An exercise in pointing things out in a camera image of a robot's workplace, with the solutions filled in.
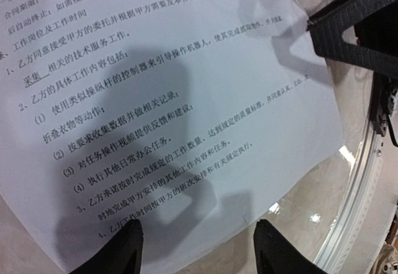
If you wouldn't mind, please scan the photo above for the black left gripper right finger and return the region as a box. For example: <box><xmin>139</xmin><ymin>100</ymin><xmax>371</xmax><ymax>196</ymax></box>
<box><xmin>253</xmin><ymin>219</ymin><xmax>326</xmax><ymax>274</ymax></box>

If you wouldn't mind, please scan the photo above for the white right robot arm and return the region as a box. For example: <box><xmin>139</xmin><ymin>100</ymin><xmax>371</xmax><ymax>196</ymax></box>
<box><xmin>307</xmin><ymin>0</ymin><xmax>397</xmax><ymax>145</ymax></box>

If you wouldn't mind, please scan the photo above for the white paper stack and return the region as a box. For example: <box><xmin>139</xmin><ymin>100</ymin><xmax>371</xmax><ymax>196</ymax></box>
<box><xmin>1</xmin><ymin>0</ymin><xmax>343</xmax><ymax>273</ymax></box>

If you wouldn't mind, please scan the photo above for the aluminium front rail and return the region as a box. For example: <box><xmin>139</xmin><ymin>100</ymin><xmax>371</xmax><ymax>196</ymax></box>
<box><xmin>314</xmin><ymin>127</ymin><xmax>383</xmax><ymax>273</ymax></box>

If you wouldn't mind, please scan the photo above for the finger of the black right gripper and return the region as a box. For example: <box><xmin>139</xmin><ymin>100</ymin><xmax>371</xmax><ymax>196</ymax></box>
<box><xmin>307</xmin><ymin>0</ymin><xmax>397</xmax><ymax>78</ymax></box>

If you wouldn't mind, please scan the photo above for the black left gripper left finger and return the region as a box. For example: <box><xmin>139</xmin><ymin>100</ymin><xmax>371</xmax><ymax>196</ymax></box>
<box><xmin>72</xmin><ymin>219</ymin><xmax>144</xmax><ymax>274</ymax></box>

